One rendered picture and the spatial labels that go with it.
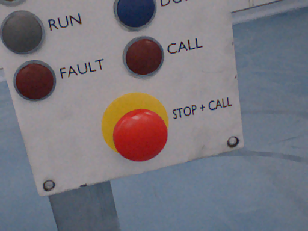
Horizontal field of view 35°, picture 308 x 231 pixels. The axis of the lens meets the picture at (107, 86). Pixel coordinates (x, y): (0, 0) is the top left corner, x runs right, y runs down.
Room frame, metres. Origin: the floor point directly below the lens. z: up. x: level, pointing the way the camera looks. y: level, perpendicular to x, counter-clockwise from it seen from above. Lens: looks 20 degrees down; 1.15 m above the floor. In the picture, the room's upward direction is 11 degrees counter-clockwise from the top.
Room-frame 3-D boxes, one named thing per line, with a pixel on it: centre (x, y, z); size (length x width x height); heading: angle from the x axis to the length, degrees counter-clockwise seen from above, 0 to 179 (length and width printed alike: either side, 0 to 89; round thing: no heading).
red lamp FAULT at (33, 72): (0.32, 0.05, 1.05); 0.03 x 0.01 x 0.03; 94
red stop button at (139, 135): (0.33, -0.02, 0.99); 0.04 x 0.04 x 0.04; 4
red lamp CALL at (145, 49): (0.33, -0.03, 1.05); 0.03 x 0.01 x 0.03; 94
